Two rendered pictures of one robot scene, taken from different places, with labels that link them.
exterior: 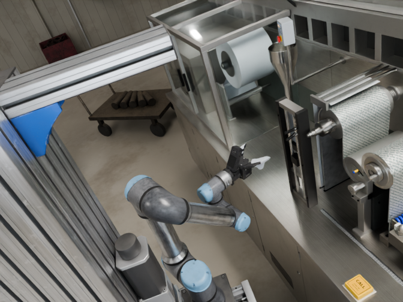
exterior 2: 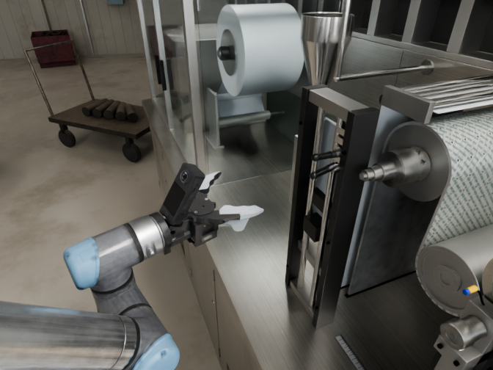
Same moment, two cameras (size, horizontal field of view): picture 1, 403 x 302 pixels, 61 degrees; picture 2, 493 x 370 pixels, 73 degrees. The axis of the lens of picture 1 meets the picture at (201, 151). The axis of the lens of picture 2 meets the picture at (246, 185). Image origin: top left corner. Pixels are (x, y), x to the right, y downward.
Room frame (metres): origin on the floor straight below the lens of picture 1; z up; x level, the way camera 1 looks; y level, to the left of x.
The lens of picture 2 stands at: (0.68, -0.15, 1.62)
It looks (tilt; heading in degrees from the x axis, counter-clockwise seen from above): 32 degrees down; 349
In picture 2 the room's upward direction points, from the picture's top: straight up
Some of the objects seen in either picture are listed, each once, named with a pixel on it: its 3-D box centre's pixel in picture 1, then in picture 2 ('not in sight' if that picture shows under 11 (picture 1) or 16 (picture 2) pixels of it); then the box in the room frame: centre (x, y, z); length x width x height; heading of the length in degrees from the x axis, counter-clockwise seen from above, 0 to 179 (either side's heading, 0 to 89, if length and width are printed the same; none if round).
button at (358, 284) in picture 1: (358, 286); not in sight; (0.69, -0.39, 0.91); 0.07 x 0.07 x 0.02; 12
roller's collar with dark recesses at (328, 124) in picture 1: (325, 126); (403, 166); (1.13, -0.51, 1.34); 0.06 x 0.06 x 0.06; 12
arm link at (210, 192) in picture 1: (210, 190); (103, 257); (1.13, 0.02, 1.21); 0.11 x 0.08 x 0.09; 118
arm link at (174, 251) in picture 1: (164, 231); not in sight; (1.01, 0.25, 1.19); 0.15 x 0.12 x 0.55; 28
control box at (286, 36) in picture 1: (284, 32); not in sight; (1.44, -0.50, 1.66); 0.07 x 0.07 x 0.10; 85
